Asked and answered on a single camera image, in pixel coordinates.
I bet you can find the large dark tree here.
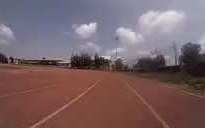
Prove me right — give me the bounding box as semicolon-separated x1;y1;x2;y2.
179;42;202;69

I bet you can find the pole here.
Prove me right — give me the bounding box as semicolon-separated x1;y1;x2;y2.
173;42;179;67

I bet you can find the dark building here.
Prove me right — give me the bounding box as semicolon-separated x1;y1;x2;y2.
134;54;167;71

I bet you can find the long low building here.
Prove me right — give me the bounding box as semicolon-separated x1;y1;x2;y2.
12;57;72;67

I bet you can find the grass strip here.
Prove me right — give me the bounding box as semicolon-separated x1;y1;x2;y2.
121;69;205;95

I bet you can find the red running track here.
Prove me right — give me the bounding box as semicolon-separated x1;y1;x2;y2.
0;63;205;128

